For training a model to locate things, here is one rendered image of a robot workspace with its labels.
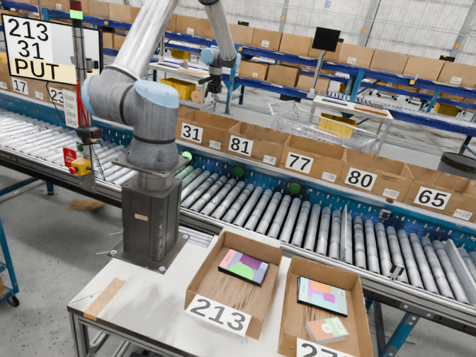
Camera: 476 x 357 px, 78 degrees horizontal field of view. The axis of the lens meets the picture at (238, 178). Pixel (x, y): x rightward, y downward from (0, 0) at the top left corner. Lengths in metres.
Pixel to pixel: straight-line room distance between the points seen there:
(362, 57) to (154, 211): 5.60
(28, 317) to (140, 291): 1.12
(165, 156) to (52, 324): 1.39
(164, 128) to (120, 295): 0.62
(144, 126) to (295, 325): 0.88
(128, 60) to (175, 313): 0.92
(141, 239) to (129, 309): 0.27
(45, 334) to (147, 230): 1.09
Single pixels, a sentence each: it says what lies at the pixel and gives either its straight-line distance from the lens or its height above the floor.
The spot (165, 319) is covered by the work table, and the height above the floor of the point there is 0.75.
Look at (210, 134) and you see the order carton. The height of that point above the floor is 0.99.
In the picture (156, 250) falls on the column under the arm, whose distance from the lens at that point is 1.26.
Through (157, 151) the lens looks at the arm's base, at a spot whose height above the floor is 1.24.
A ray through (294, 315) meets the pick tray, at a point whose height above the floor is 0.76.
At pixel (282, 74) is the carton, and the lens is 6.19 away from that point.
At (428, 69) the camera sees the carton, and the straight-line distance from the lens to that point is 6.48.
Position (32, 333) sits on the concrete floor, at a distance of 2.16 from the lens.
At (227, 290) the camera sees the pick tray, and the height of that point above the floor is 0.76.
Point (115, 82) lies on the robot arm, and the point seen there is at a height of 1.44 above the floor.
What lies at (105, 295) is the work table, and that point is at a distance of 1.23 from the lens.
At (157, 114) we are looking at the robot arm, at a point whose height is 1.37.
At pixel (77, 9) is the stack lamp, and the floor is 1.63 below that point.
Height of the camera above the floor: 1.67
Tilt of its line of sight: 27 degrees down
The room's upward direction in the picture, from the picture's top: 10 degrees clockwise
